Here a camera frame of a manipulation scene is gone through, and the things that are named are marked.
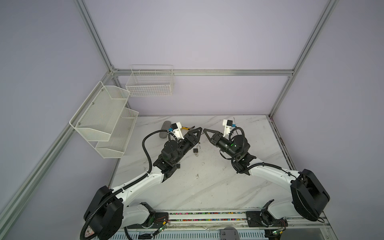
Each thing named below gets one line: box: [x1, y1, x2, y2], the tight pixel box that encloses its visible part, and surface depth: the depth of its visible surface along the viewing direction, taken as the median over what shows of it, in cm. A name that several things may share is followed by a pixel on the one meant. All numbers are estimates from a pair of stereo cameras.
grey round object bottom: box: [220, 226, 240, 240], surface depth 70 cm
